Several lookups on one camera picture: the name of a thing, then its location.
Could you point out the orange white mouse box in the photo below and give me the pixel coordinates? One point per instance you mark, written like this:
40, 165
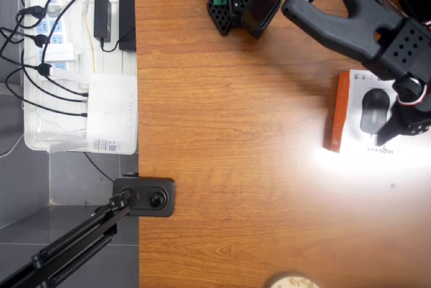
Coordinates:
350, 113

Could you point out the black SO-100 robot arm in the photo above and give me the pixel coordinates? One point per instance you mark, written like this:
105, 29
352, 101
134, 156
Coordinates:
336, 22

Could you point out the round wooden coaster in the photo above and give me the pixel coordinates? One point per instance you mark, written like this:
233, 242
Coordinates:
293, 281

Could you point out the white router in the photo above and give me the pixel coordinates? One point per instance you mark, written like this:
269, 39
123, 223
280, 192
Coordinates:
111, 113

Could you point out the wide black power adapter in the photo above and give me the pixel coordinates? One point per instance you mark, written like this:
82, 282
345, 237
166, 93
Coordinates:
127, 22

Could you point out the slim black power adapter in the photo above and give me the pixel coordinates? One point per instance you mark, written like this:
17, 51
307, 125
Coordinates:
102, 19

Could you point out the white plastic storage bin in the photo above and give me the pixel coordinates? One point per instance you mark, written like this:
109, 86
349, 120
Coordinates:
77, 66

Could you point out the white plug adapter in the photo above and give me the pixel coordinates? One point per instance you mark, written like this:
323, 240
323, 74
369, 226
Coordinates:
60, 53

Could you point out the white power strip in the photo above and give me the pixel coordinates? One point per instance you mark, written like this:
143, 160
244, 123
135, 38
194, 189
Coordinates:
55, 29

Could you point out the black boom base with post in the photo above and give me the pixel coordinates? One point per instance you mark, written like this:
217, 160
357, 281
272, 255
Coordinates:
158, 200

